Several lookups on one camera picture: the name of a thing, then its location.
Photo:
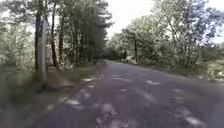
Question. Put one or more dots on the wood of tall trees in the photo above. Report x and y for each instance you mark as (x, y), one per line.
(173, 36)

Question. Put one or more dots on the wood of green trees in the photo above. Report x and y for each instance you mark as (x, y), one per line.
(50, 33)

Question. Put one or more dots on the grass verge with undergrowth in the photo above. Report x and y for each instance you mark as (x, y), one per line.
(30, 96)

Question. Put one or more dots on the grey asphalt road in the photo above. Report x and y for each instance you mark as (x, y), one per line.
(140, 96)

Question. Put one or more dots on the grass verge with leaves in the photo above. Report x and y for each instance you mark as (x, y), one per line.
(206, 71)

